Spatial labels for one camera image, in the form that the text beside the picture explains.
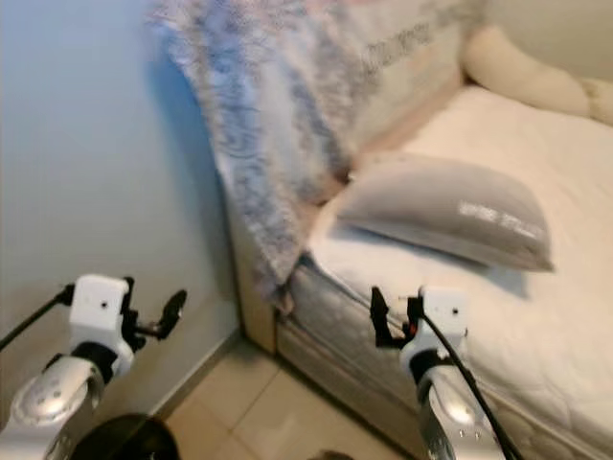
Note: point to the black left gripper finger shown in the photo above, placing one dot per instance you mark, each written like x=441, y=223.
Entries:
x=130, y=299
x=175, y=313

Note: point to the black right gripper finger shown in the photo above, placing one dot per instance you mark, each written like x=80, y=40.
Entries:
x=416, y=311
x=382, y=321

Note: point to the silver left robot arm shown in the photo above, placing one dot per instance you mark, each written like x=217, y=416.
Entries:
x=48, y=402

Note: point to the white quilted mattress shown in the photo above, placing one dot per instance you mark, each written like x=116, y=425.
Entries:
x=517, y=316

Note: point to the grey pillow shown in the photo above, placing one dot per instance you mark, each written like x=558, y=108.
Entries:
x=441, y=206

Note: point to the grey patterned blanket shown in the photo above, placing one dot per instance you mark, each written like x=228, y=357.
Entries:
x=249, y=115

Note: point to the cream bolster pillow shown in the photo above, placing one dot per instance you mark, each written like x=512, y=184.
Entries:
x=527, y=77

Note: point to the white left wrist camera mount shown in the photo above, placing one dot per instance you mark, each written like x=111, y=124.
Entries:
x=101, y=307

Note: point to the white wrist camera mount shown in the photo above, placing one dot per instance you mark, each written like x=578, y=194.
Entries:
x=448, y=311
x=101, y=307

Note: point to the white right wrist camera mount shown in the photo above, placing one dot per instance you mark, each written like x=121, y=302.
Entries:
x=448, y=311

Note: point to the beige bed frame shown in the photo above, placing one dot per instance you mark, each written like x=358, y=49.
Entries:
x=254, y=307

